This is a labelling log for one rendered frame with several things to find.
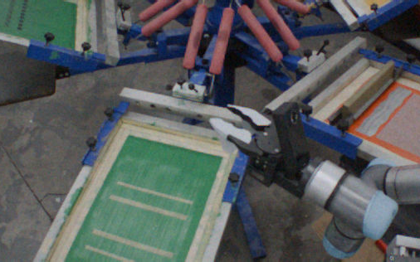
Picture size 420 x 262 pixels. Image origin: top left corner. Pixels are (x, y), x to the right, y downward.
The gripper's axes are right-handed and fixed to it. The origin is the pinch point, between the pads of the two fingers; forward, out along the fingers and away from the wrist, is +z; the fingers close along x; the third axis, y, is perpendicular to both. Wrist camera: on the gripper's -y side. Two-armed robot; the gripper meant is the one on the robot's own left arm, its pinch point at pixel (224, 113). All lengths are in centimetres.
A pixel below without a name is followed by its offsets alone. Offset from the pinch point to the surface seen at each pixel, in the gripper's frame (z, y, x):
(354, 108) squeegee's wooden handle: -7, 42, 77
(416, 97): -25, 42, 105
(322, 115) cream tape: 4, 53, 77
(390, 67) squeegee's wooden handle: -10, 35, 106
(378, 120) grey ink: -17, 46, 82
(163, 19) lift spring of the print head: 87, 42, 72
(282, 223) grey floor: 9, 156, 94
